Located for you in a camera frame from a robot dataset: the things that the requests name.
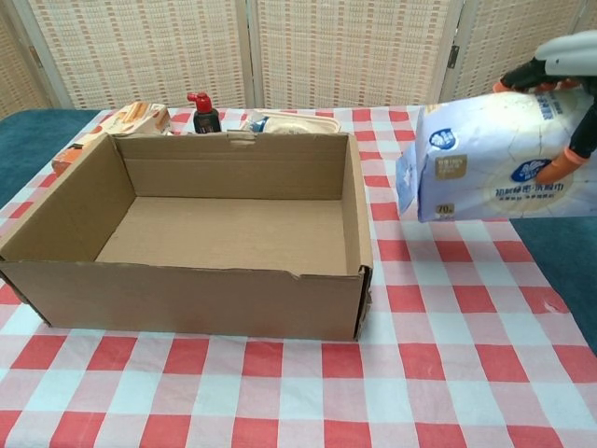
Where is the woven folding screen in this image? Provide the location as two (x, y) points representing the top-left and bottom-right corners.
(0, 0), (597, 119)

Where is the orange-tipped silver right robot hand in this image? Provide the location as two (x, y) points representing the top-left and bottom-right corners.
(492, 32), (597, 186)

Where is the dark sauce bottle red cap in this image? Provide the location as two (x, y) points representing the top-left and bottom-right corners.
(187, 91), (221, 135)

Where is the white bottle blue cap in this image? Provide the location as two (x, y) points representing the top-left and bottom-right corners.
(243, 113), (324, 134)

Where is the red white checked tablecloth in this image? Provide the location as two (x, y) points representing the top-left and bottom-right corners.
(0, 105), (597, 448)

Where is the beige plastic tray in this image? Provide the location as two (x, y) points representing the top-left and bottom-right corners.
(239, 108), (341, 134)

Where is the open brown cardboard box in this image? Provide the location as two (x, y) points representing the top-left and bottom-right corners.
(0, 130), (375, 343)

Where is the white blue tissue pack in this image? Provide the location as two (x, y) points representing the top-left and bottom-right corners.
(396, 88), (597, 224)

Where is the orange biscuit box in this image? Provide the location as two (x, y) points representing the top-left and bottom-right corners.
(50, 102), (172, 177)

